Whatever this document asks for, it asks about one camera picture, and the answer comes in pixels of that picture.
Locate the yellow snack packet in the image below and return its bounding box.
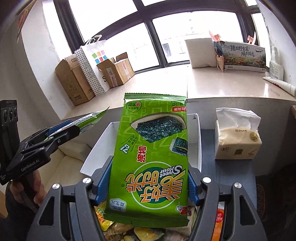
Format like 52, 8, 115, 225
94, 201, 113, 232

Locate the white tube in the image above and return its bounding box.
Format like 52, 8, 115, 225
263, 77, 296, 97

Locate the green seaweed snack bag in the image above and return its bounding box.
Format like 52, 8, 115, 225
104, 93, 189, 228

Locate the green striped snack packet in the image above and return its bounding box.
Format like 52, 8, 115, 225
46, 108, 109, 140

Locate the white dotted paper bag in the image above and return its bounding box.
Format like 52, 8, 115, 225
74, 35, 110, 96

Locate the woven round chair seat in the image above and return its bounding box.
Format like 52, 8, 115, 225
256, 184, 266, 219

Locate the orange snack packet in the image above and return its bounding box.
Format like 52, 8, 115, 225
211, 202, 225, 241

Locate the illustrated mushroom gift box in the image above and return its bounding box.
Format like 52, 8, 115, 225
213, 41, 266, 73

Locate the person's left hand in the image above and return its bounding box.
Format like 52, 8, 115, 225
9, 170, 47, 206

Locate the beige tissue pack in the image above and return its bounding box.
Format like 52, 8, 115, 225
215, 108, 262, 160

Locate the large brown cardboard box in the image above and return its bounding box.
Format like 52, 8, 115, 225
55, 54, 95, 106

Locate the white plastic bottle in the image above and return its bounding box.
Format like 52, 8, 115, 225
269, 46, 284, 80

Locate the white cardboard storage box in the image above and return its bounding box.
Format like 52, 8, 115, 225
80, 112, 202, 178

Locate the small open cardboard box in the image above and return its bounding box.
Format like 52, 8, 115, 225
97, 52, 135, 88

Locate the white square box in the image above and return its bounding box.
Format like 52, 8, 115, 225
185, 38, 217, 68

